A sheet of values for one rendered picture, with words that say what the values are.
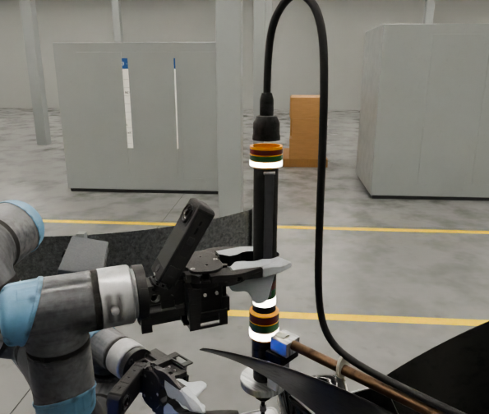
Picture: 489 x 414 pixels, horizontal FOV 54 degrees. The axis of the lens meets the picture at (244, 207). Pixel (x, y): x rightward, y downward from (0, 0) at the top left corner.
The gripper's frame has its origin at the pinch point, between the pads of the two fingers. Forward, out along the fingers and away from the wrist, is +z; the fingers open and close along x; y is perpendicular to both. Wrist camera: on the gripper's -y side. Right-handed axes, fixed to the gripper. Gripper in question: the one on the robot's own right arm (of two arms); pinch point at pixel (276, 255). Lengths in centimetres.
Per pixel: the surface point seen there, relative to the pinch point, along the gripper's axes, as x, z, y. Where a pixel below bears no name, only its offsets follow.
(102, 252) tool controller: -77, -19, 26
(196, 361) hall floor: -192, 38, 149
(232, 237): -183, 60, 68
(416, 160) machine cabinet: -444, 415, 97
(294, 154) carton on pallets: -703, 368, 130
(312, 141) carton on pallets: -688, 395, 106
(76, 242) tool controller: -83, -25, 24
